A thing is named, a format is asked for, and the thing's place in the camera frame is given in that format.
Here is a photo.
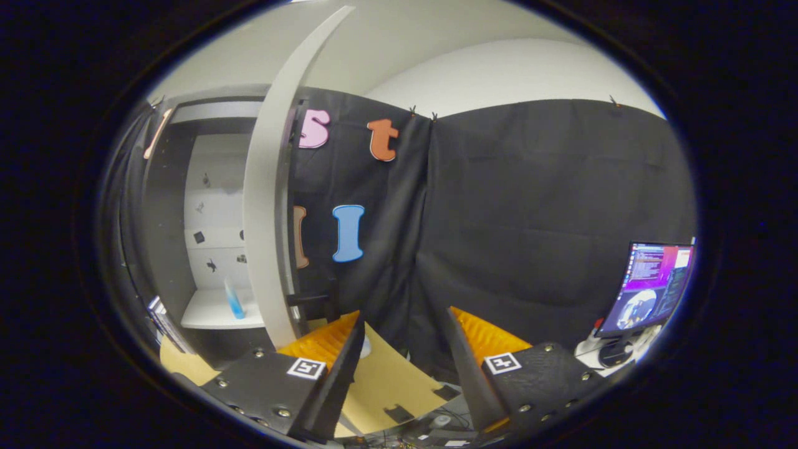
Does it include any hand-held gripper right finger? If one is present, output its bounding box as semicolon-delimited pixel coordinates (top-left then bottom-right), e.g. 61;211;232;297
446;306;610;435

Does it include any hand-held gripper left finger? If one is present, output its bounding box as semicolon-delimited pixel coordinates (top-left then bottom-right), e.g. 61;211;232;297
198;311;367;441

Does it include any black door handle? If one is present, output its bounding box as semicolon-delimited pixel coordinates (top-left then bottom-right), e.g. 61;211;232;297
288;293;340;324

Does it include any small translucent blue bottle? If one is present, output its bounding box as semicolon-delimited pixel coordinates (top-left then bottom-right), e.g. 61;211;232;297
223;276;247;321

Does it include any pale cabinet door with stickers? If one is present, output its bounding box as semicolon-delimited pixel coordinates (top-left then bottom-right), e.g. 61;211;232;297
242;5;356;350

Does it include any dark blue book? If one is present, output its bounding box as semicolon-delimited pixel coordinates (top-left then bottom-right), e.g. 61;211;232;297
148;296;194;355

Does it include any black backdrop cloth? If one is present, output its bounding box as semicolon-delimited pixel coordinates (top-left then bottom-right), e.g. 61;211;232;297
100;87;698;381

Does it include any computer monitor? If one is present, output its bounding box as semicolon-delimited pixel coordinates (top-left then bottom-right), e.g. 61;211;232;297
595;242;696;369

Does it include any dark grey cabinet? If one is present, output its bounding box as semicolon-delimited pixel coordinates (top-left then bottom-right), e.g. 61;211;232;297
140;94;300;361

